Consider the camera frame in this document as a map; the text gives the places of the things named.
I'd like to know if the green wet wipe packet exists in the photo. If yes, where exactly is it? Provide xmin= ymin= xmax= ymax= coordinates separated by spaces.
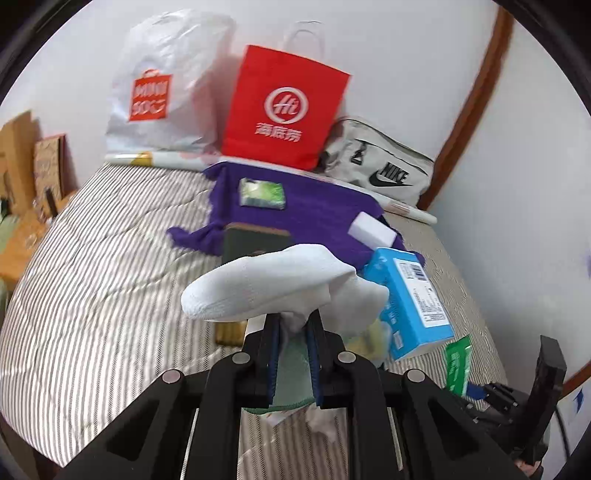
xmin=238 ymin=178 xmax=286 ymax=210

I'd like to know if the mint green cloth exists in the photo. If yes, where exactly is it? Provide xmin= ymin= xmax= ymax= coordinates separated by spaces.
xmin=246 ymin=332 xmax=315 ymax=415

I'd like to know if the yellow black cloth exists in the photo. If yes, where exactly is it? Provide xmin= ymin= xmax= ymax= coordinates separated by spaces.
xmin=345 ymin=319 xmax=393 ymax=367

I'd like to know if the blue tissue pack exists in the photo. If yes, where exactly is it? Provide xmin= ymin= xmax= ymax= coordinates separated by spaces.
xmin=363 ymin=248 xmax=454 ymax=360

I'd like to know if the dark green tea box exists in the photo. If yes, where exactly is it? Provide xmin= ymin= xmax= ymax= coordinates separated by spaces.
xmin=214 ymin=222 xmax=293 ymax=347

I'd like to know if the white sponge block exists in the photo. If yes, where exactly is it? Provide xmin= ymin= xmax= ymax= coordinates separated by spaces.
xmin=348 ymin=212 xmax=398 ymax=250

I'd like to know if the striped grey bed quilt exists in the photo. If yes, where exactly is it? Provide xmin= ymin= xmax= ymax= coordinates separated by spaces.
xmin=1 ymin=165 xmax=508 ymax=479

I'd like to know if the purple towel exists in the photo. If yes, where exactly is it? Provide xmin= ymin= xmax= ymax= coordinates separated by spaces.
xmin=166 ymin=161 xmax=426 ymax=271

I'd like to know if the beige Nike bag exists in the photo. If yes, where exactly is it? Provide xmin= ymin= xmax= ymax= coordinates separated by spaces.
xmin=322 ymin=117 xmax=435 ymax=207

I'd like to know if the red paper shopping bag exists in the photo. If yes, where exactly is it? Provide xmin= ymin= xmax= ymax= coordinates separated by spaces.
xmin=221 ymin=21 xmax=351 ymax=171

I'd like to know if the brown patterned box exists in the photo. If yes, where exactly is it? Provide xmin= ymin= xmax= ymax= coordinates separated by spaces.
xmin=33 ymin=134 xmax=66 ymax=200

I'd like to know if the white Miniso plastic bag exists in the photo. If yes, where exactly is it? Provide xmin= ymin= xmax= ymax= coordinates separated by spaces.
xmin=105 ymin=9 xmax=235 ymax=153

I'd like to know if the wooden headboard furniture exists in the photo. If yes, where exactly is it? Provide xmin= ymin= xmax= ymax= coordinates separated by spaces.
xmin=1 ymin=110 xmax=77 ymax=289

